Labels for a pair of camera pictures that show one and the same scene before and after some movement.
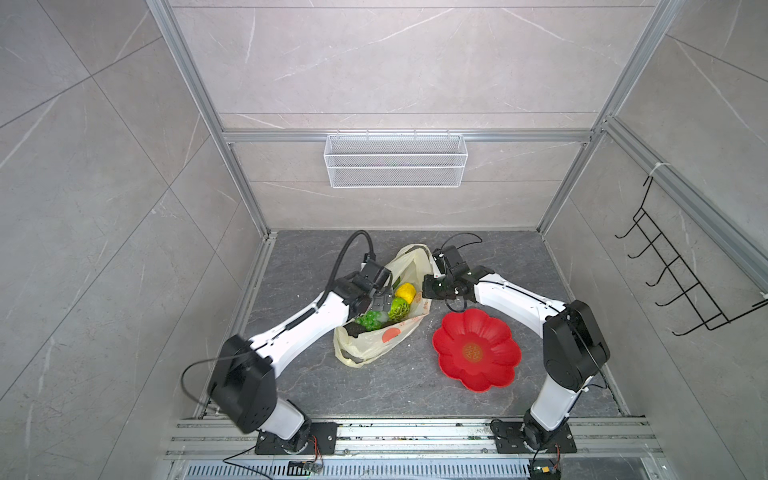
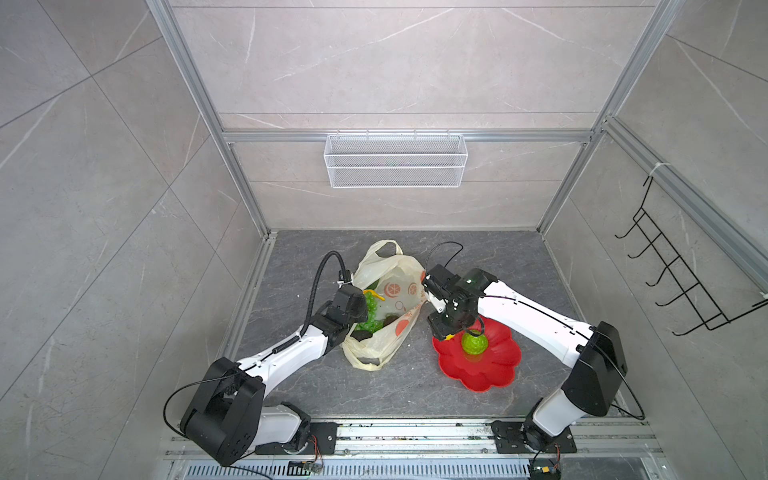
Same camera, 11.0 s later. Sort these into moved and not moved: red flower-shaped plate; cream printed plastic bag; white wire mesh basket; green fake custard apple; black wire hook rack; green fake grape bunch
Moved: green fake custard apple; cream printed plastic bag
Not moved: white wire mesh basket; black wire hook rack; green fake grape bunch; red flower-shaped plate
